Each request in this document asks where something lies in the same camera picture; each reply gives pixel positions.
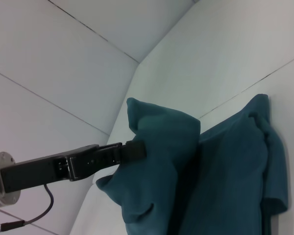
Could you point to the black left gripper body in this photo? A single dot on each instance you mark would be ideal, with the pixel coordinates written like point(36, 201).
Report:
point(39, 169)

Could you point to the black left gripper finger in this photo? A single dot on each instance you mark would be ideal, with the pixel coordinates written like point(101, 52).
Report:
point(127, 153)

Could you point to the teal T-shirt with FREE! print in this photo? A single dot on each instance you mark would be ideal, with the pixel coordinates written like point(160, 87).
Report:
point(210, 171)

